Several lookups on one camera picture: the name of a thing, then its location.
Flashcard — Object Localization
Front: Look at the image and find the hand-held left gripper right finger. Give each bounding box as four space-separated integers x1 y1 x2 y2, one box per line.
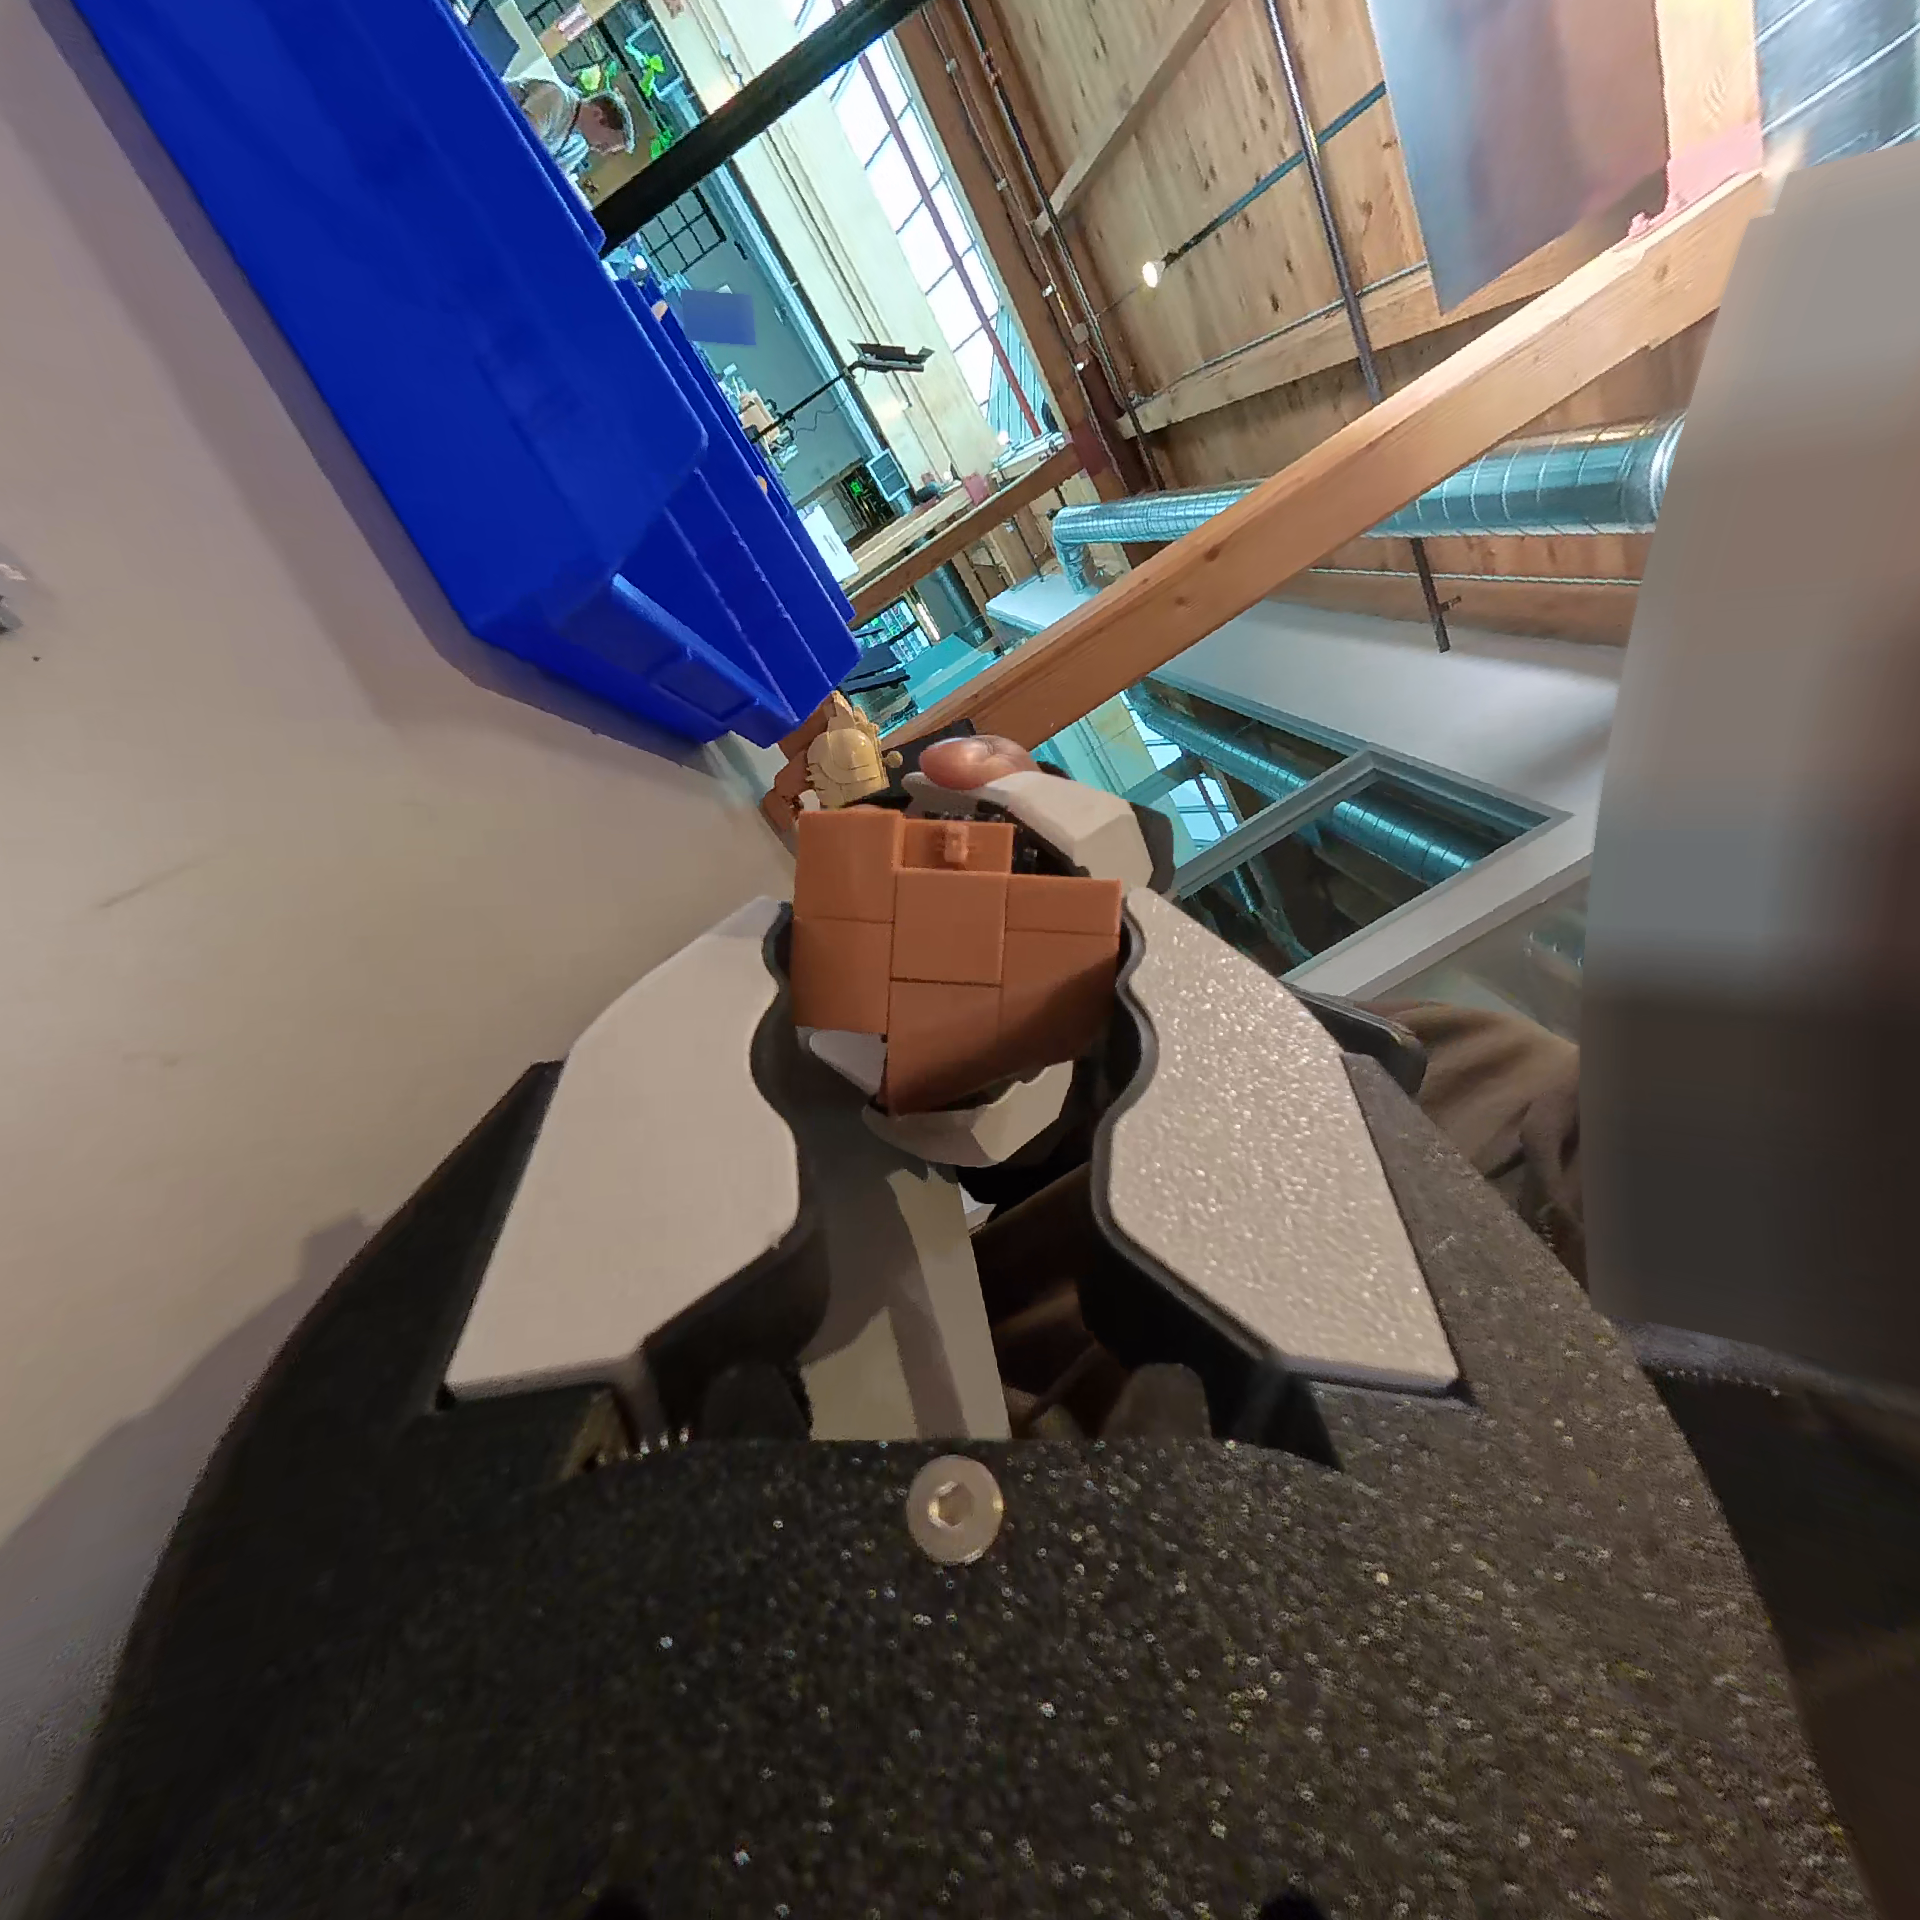
1094 890 1464 1396

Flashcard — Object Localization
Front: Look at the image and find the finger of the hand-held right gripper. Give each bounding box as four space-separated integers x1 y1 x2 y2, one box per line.
972 768 1160 890
807 1026 1080 1167

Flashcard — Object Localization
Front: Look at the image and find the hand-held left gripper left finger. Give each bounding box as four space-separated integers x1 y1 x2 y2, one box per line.
446 901 824 1404

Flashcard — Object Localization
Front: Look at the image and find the brown toy brick assembly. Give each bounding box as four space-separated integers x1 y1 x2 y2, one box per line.
785 808 1128 1122

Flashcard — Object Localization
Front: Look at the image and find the blue plastic bin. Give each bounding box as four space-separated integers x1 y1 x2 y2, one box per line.
66 0 713 664
569 276 864 747

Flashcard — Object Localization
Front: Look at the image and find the person's brown jacket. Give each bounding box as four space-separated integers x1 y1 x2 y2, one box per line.
967 1171 1120 1443

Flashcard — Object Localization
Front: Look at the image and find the tan brick figure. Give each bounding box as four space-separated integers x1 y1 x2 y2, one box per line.
801 695 904 816

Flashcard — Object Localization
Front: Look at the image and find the black light stand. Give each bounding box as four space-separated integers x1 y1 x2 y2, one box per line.
761 338 940 440

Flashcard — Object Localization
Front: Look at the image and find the black boom pole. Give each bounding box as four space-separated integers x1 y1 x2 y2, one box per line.
592 0 940 254

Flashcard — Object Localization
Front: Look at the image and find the silver air duct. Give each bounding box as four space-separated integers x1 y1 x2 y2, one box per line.
1136 688 1490 890
1048 411 1689 590

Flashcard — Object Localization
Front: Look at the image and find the wooden post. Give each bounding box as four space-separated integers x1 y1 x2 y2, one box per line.
884 171 1768 755

